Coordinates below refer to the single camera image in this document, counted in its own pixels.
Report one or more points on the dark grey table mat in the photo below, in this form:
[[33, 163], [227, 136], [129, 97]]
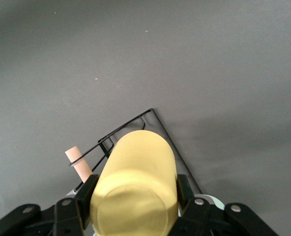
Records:
[[61, 49]]

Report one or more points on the yellow plastic cup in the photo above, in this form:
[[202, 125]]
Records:
[[135, 186]]

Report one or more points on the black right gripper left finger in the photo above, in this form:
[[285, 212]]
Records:
[[69, 211]]

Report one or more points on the pale green plastic cup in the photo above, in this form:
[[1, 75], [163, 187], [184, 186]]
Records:
[[213, 200]]

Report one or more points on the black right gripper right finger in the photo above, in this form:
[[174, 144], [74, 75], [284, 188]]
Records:
[[209, 218]]

